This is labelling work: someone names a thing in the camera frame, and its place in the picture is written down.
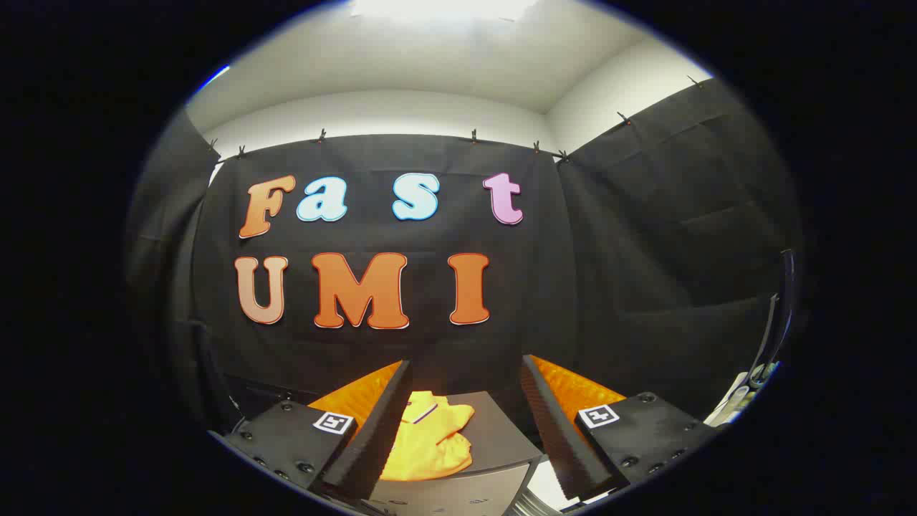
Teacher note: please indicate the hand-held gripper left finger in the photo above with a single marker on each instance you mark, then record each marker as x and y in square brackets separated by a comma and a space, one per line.
[380, 437]

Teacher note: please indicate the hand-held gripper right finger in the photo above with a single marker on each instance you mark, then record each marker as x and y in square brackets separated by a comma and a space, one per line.
[555, 437]

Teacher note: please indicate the orange polo shirt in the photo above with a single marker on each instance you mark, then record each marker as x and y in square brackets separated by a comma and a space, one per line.
[430, 444]

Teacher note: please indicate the grey cabinet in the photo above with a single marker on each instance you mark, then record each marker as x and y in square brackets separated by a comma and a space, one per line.
[494, 437]

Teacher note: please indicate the black backdrop cloth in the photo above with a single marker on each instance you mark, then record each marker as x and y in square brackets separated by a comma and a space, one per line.
[165, 251]
[430, 344]
[680, 251]

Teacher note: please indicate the white object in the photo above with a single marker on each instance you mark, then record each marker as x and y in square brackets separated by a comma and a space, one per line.
[738, 401]

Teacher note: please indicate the dark curved metal frame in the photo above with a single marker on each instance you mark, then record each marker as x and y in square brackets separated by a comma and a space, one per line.
[786, 287]

